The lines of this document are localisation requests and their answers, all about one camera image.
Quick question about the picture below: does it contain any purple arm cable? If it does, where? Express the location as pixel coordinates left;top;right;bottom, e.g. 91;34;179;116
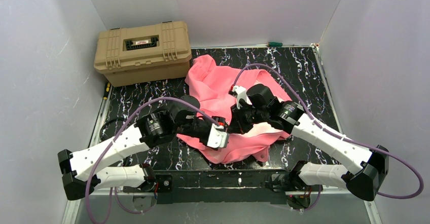
232;63;424;200
84;96;224;224

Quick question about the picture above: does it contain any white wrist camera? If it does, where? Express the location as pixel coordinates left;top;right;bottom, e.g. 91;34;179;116
205;124;229;149
229;85;250;109

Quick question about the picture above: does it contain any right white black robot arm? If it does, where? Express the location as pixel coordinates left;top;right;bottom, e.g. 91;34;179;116
228;84;389;201

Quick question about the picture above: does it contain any yellow black handled screwdriver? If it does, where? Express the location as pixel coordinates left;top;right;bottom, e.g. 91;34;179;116
103;82;111;100

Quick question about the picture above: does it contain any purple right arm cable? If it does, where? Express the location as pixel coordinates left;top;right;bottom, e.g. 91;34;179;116
232;63;424;200

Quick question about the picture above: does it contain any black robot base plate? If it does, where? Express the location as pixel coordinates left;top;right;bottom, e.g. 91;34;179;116
122;169;323;206

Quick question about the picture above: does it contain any pink zip-up jacket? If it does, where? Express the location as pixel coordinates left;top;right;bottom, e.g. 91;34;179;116
178;55;290;164

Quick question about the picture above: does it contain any tan plastic tool case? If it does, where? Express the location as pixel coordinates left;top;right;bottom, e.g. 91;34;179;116
94;21;192;87

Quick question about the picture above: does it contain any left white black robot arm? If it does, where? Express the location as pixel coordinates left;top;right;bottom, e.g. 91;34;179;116
57;96;225;201

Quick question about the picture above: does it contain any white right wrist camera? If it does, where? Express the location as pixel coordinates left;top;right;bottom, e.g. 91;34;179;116
229;85;250;109

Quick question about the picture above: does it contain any black coiled cable bundle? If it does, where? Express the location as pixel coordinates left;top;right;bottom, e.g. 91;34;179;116
99;118;135;142

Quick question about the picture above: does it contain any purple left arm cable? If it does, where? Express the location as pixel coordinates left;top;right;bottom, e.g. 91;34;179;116
84;96;224;224

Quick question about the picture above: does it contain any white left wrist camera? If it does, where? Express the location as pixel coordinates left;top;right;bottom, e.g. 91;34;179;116
205;124;229;149

